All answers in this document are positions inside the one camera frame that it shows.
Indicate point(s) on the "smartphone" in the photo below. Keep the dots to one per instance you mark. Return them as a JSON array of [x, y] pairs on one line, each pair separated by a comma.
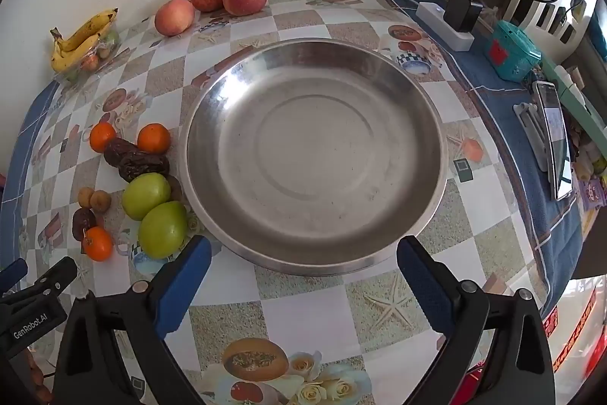
[[555, 134]]

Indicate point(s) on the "yellow banana bunch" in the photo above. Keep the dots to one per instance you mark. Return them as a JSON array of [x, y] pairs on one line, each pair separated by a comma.
[[71, 49]]

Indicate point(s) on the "brown longan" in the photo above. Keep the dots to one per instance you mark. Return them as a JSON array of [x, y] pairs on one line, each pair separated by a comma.
[[100, 201], [85, 196]]

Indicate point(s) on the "checkered printed tablecloth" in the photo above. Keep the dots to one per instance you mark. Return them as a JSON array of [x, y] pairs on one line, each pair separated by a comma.
[[303, 315]]

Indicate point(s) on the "red printed bag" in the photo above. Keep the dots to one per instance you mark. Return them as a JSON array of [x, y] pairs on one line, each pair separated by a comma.
[[569, 329]]

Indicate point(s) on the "black power adapter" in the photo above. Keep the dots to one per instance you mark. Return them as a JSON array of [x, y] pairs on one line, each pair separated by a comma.
[[464, 12]]

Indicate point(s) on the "stainless steel bowl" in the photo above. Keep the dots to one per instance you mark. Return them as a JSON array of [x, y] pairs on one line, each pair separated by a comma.
[[313, 158]]

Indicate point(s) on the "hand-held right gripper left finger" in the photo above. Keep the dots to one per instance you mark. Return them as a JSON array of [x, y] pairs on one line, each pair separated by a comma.
[[185, 286]]

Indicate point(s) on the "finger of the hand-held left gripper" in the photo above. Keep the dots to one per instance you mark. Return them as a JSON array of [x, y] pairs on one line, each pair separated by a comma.
[[54, 276], [12, 274]]

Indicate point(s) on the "dark brown date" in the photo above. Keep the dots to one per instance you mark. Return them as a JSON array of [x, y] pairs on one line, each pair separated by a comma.
[[115, 151], [142, 166], [83, 223]]

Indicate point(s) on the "green jujube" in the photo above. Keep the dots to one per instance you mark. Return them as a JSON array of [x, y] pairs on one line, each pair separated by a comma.
[[146, 195]]

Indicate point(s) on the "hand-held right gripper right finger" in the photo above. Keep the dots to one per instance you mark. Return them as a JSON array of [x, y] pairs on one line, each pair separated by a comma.
[[424, 286]]

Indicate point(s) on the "small orange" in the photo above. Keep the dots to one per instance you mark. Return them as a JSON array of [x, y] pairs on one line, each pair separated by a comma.
[[97, 243], [102, 137], [154, 138]]

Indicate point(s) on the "white power strip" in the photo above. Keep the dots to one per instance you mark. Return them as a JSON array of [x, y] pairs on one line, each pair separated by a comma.
[[431, 13]]

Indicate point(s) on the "green apple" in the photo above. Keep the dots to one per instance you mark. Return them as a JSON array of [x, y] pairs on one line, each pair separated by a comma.
[[162, 228]]

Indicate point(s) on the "teal box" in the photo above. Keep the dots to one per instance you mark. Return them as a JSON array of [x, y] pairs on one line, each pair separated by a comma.
[[514, 51]]

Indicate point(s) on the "clear plastic fruit container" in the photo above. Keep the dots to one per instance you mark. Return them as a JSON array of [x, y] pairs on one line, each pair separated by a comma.
[[103, 54]]

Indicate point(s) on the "red apple left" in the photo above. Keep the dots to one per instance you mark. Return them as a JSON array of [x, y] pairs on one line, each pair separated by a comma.
[[174, 17]]

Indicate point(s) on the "grey phone stand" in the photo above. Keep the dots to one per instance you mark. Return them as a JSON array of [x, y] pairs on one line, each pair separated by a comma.
[[529, 125]]

